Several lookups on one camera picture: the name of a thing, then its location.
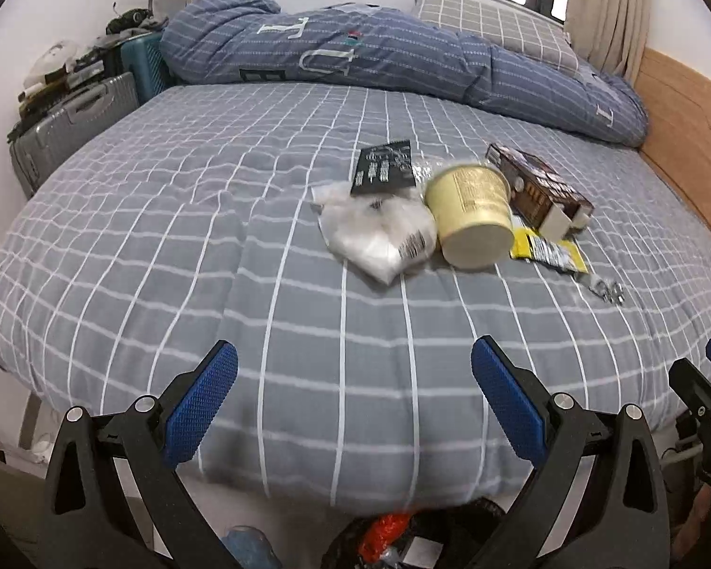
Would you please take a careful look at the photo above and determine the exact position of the blue striped duvet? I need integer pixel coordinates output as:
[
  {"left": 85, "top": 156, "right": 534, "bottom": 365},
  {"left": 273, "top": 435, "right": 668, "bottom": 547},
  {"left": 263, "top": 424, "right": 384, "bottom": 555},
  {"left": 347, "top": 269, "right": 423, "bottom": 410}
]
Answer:
[{"left": 160, "top": 0, "right": 648, "bottom": 148}]

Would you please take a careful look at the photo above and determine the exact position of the wooden headboard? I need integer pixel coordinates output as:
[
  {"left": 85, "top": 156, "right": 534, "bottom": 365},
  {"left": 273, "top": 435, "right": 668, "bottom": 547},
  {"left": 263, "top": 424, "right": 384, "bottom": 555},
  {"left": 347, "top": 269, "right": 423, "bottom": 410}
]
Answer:
[{"left": 636, "top": 47, "right": 711, "bottom": 230}]

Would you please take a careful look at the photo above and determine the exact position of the red plastic bag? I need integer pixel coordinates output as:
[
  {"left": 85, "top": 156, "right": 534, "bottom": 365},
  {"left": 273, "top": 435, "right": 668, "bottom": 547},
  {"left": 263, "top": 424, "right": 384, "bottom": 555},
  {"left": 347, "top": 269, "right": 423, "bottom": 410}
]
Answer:
[{"left": 358, "top": 513, "right": 413, "bottom": 564}]

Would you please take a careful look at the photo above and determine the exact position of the grey suitcase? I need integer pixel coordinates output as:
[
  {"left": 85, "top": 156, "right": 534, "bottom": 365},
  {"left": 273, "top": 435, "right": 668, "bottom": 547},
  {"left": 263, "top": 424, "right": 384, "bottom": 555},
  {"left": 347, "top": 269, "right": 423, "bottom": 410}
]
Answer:
[{"left": 7, "top": 72, "right": 138, "bottom": 199}]

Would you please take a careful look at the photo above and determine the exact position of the grey checked bed sheet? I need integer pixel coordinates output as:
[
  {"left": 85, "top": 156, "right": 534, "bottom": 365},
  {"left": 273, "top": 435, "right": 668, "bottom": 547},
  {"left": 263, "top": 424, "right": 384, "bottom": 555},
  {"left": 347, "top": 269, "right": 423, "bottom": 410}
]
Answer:
[{"left": 0, "top": 83, "right": 711, "bottom": 514}]

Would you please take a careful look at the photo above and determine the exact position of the teal suitcase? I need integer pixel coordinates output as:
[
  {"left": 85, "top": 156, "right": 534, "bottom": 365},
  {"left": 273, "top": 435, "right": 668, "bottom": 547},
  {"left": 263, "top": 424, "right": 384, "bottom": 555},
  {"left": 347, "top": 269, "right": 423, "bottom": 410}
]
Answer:
[{"left": 120, "top": 32, "right": 174, "bottom": 104}]

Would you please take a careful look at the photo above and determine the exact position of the yellow noodle cup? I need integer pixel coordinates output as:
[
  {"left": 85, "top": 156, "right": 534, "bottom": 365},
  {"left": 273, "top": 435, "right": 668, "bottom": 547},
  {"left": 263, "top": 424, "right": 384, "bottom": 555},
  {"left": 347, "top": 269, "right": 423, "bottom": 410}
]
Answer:
[{"left": 424, "top": 163, "right": 515, "bottom": 271}]

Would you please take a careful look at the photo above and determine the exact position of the yellow snack wrapper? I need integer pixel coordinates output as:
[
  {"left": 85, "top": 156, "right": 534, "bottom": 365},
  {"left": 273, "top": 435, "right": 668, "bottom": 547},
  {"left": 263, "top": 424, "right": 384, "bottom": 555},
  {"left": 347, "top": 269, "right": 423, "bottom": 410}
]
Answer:
[{"left": 510, "top": 228, "right": 588, "bottom": 274}]

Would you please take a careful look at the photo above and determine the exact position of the white translucent plastic bag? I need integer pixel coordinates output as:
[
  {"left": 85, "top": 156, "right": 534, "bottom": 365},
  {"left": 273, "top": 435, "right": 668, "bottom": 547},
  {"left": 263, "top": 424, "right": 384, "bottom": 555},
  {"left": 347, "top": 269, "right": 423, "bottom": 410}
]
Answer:
[{"left": 312, "top": 183, "right": 438, "bottom": 285}]

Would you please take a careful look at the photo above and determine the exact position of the left blue slipper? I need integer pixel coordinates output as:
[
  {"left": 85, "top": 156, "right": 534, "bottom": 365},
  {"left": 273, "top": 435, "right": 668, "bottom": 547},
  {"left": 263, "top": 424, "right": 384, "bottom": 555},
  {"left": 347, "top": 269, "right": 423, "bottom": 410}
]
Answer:
[{"left": 220, "top": 525, "right": 282, "bottom": 569}]

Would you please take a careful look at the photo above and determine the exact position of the clutter on suitcases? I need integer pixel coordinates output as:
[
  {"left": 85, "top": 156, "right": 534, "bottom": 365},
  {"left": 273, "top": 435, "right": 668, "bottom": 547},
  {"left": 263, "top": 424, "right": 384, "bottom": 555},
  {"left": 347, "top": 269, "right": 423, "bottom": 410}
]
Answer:
[{"left": 7, "top": 8, "right": 168, "bottom": 143}]

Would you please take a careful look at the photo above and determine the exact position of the brown carton box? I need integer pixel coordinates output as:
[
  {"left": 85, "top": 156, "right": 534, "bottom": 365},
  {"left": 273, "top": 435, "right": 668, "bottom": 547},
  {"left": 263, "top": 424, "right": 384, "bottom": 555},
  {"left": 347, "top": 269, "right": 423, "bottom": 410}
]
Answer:
[{"left": 485, "top": 143, "right": 594, "bottom": 240}]

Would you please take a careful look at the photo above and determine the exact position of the silver foil wrapper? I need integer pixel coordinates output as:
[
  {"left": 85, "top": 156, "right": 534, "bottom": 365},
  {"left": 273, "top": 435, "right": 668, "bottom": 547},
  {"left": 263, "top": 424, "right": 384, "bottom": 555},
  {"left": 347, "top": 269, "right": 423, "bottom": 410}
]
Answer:
[{"left": 576, "top": 272, "right": 624, "bottom": 306}]

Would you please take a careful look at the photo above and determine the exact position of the clear bubble wrap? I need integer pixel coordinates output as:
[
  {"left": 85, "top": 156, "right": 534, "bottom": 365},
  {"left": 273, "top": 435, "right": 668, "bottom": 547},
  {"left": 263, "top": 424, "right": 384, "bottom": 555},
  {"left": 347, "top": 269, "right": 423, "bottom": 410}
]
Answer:
[{"left": 412, "top": 156, "right": 488, "bottom": 194}]

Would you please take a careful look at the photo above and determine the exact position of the right hand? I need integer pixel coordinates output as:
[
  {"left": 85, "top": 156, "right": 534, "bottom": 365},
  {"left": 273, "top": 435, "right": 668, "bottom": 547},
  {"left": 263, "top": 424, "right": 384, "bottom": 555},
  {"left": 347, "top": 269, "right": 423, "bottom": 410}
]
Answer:
[{"left": 672, "top": 484, "right": 711, "bottom": 568}]

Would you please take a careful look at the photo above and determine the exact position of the black wet wipe packet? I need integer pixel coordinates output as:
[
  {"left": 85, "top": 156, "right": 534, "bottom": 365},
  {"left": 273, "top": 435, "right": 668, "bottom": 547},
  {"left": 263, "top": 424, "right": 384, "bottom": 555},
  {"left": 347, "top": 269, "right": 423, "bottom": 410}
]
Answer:
[{"left": 350, "top": 140, "right": 416, "bottom": 197}]

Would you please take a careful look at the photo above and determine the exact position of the black trash bin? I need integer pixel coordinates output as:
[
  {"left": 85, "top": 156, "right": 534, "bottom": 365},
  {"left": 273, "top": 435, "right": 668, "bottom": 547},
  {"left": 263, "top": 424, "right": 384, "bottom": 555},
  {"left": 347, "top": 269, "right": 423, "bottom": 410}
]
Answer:
[{"left": 321, "top": 497, "right": 506, "bottom": 568}]

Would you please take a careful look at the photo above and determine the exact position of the beige curtain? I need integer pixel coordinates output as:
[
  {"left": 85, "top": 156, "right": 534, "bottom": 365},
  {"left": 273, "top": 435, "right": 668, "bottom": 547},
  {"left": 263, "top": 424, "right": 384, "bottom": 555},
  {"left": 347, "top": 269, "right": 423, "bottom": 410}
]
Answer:
[{"left": 564, "top": 0, "right": 651, "bottom": 86}]

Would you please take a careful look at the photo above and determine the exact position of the grey checked pillow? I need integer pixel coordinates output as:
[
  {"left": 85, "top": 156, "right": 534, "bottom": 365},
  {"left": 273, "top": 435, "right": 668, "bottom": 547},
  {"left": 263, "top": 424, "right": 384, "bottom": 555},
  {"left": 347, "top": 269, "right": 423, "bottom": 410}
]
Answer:
[{"left": 412, "top": 0, "right": 581, "bottom": 77}]

